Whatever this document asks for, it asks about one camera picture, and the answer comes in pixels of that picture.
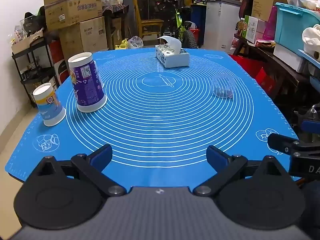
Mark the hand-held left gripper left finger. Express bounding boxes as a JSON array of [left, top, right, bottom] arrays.
[[32, 144, 127, 197]]

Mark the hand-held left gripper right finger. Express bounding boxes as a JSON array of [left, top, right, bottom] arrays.
[[193, 145, 288, 197]]

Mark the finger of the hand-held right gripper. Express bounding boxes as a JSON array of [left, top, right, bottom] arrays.
[[301, 119, 320, 142], [267, 133, 301, 156]]

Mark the clear plastic cup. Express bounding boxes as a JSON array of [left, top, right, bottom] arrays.
[[211, 73, 237, 99]]

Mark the large purple paper cup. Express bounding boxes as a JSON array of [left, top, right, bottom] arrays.
[[68, 52, 108, 113]]

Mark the small orange blue paper cup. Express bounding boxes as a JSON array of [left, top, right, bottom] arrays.
[[32, 82, 67, 127]]

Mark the blue silicone baking mat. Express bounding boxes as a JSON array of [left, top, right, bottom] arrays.
[[5, 47, 301, 188]]

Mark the dark wooden side table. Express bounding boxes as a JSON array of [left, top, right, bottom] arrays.
[[233, 33, 315, 100]]

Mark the red bag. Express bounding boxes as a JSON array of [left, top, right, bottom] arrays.
[[229, 54, 276, 93]]

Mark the white foam box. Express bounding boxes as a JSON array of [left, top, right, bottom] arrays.
[[273, 43, 311, 73]]

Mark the white cloth bag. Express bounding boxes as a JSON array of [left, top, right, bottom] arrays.
[[302, 24, 320, 53]]

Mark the red white box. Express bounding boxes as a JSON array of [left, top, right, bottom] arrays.
[[51, 39, 71, 87]]

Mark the teal plastic storage bin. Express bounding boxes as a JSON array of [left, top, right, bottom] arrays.
[[274, 2, 320, 53]]

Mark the white patterned tissue box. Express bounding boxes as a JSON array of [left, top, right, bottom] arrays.
[[155, 36, 190, 69]]

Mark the pink plastic container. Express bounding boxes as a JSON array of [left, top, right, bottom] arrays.
[[263, 6, 278, 40]]

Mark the crumpled clear plastic bag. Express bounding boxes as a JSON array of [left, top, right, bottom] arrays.
[[127, 36, 144, 49]]

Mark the green white carton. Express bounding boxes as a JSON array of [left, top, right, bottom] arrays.
[[241, 15, 260, 44]]

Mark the black metal shelf rack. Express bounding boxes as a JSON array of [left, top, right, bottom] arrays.
[[12, 35, 61, 108]]

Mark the large closed cardboard box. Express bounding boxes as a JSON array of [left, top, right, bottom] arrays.
[[58, 16, 108, 60]]

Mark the red bucket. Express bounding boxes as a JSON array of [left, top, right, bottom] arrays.
[[187, 28, 201, 48]]

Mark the white chest freezer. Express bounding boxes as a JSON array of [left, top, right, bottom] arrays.
[[206, 0, 242, 55]]

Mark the small cardboard box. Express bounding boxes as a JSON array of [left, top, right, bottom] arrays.
[[11, 31, 44, 55]]

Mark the tall brown cardboard sheet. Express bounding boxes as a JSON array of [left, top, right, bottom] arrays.
[[251, 0, 276, 22]]

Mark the wooden chair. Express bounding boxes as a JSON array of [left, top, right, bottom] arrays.
[[132, 0, 163, 40]]

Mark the black green bicycle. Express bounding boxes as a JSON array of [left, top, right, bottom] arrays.
[[147, 0, 201, 49]]

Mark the black helmet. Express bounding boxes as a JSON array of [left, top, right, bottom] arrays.
[[23, 12, 47, 34]]

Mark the open cardboard box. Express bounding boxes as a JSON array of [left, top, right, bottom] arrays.
[[43, 0, 103, 32]]

